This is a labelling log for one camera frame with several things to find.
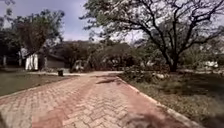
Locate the row of trees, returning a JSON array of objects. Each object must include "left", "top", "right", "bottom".
[{"left": 53, "top": 39, "right": 168, "bottom": 73}]

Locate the pile of cut branches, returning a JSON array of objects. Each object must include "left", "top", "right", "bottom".
[{"left": 121, "top": 64, "right": 171, "bottom": 84}]

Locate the red brick path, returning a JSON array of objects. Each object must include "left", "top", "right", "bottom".
[{"left": 0, "top": 70, "right": 202, "bottom": 128}]

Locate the dark bin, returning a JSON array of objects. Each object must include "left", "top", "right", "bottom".
[{"left": 57, "top": 68, "right": 65, "bottom": 77}]

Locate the large spreading tree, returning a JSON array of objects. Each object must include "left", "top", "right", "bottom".
[{"left": 79, "top": 0, "right": 224, "bottom": 73}]

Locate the pale kerb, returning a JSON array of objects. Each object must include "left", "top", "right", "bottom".
[{"left": 114, "top": 75, "right": 205, "bottom": 128}]

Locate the dry grass verge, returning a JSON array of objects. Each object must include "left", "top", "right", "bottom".
[{"left": 118, "top": 71, "right": 224, "bottom": 128}]

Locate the white building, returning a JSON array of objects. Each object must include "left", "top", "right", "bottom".
[{"left": 23, "top": 49, "right": 68, "bottom": 72}]

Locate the leafy tree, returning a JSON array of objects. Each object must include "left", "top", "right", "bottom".
[{"left": 9, "top": 9, "right": 66, "bottom": 70}]

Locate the grass lawn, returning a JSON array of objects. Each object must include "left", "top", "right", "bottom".
[{"left": 0, "top": 70, "right": 73, "bottom": 98}]

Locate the white vehicle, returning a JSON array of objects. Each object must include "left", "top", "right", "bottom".
[{"left": 203, "top": 59, "right": 220, "bottom": 70}]

